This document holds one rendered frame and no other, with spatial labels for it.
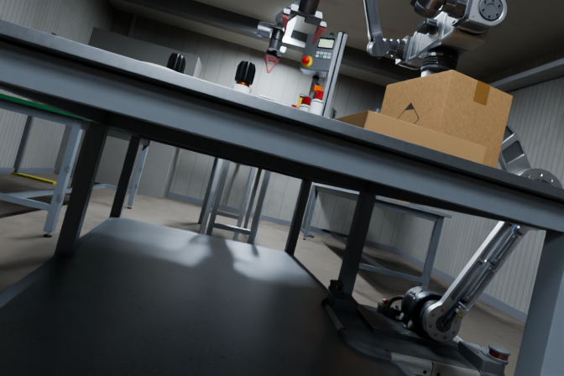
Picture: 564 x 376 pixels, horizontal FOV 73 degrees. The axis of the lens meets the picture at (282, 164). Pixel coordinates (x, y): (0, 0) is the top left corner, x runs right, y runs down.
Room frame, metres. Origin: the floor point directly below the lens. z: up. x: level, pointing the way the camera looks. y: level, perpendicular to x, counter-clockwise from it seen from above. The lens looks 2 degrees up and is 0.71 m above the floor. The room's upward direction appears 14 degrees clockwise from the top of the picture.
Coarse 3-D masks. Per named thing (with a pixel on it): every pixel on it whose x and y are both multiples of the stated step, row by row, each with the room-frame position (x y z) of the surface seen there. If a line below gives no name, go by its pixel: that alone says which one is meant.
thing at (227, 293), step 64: (0, 64) 0.56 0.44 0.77; (64, 64) 0.58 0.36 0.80; (128, 128) 1.54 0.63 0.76; (192, 128) 0.63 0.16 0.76; (256, 128) 0.65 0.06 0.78; (384, 192) 1.60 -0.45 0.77; (448, 192) 0.74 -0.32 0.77; (512, 192) 0.77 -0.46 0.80; (64, 256) 1.49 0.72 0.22; (128, 256) 1.70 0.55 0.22; (192, 256) 1.97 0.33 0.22; (256, 256) 2.36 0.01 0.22; (0, 320) 0.93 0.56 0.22; (64, 320) 1.01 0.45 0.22; (128, 320) 1.10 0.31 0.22; (192, 320) 1.21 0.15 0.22; (256, 320) 1.34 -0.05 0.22; (320, 320) 1.50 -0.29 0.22
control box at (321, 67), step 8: (336, 40) 1.88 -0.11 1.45; (312, 48) 1.92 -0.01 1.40; (320, 48) 1.91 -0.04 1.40; (312, 56) 1.92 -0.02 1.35; (304, 64) 1.93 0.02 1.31; (312, 64) 1.91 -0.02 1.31; (320, 64) 1.90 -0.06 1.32; (328, 64) 1.88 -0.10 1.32; (304, 72) 1.99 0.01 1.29; (312, 72) 1.95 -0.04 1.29; (320, 72) 1.92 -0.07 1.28
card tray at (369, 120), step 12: (348, 120) 0.76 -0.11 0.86; (360, 120) 0.70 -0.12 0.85; (372, 120) 0.68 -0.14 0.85; (384, 120) 0.69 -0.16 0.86; (396, 120) 0.70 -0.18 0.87; (384, 132) 0.69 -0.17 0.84; (396, 132) 0.70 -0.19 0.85; (408, 132) 0.70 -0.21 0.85; (420, 132) 0.71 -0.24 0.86; (432, 132) 0.71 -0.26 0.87; (420, 144) 0.71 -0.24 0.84; (432, 144) 0.71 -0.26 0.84; (444, 144) 0.72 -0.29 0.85; (456, 144) 0.72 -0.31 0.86; (468, 144) 0.73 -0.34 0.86; (468, 156) 0.73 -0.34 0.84; (480, 156) 0.74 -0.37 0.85
